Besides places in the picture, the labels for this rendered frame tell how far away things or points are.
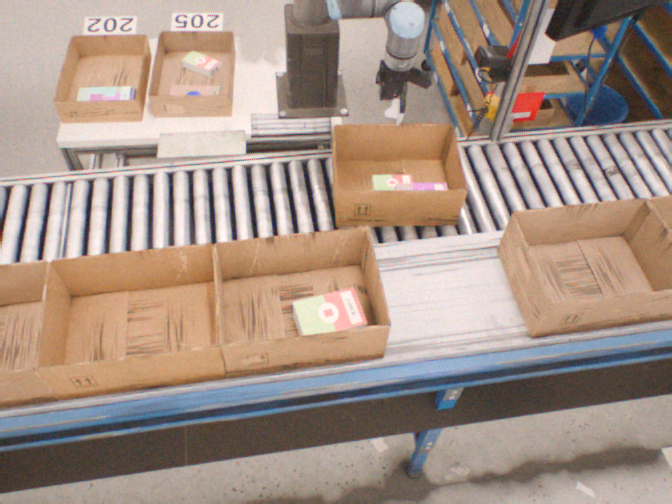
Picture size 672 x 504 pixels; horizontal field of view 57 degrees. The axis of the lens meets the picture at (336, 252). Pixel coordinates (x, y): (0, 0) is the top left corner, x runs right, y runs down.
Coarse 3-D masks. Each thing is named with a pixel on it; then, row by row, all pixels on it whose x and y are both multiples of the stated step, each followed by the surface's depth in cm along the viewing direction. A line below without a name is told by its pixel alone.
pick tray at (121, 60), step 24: (72, 48) 232; (96, 48) 238; (120, 48) 239; (144, 48) 229; (72, 72) 231; (96, 72) 234; (120, 72) 235; (144, 72) 227; (72, 96) 226; (144, 96) 226; (72, 120) 217; (96, 120) 218; (120, 120) 219
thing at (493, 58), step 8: (480, 48) 198; (488, 48) 198; (496, 48) 198; (504, 48) 199; (480, 56) 197; (488, 56) 196; (496, 56) 197; (504, 56) 197; (512, 56) 198; (480, 64) 198; (488, 64) 198; (496, 64) 198; (504, 64) 199; (488, 72) 204; (496, 72) 203
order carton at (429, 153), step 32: (352, 128) 200; (384, 128) 201; (416, 128) 202; (448, 128) 202; (352, 160) 212; (384, 160) 213; (416, 160) 213; (448, 160) 206; (352, 192) 182; (384, 192) 183; (416, 192) 184; (448, 192) 185; (352, 224) 195; (384, 224) 196; (416, 224) 197; (448, 224) 197
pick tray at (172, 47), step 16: (160, 32) 236; (176, 32) 237; (192, 32) 238; (208, 32) 238; (224, 32) 238; (160, 48) 235; (176, 48) 243; (192, 48) 243; (208, 48) 244; (224, 48) 244; (160, 64) 235; (176, 64) 239; (224, 64) 240; (160, 80) 233; (176, 80) 233; (192, 80) 234; (208, 80) 234; (224, 80) 235; (160, 96) 214; (176, 96) 215; (192, 96) 215; (208, 96) 216; (224, 96) 216; (160, 112) 220; (176, 112) 221; (192, 112) 221; (208, 112) 221; (224, 112) 222
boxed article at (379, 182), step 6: (372, 180) 204; (378, 180) 203; (384, 180) 203; (390, 180) 203; (396, 180) 203; (402, 180) 203; (408, 180) 203; (372, 186) 205; (378, 186) 201; (384, 186) 201; (390, 186) 201
